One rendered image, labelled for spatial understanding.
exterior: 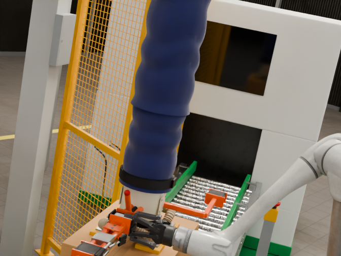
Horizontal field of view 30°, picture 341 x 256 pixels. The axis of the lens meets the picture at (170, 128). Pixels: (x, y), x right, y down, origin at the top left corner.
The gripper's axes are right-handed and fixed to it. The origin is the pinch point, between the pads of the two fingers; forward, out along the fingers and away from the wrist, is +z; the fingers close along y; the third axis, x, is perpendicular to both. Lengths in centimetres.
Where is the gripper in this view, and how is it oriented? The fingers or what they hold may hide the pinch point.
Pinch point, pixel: (122, 222)
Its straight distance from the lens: 238.6
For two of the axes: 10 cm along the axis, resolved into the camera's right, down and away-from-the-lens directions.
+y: -1.9, 9.5, 2.3
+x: 2.4, -1.9, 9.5
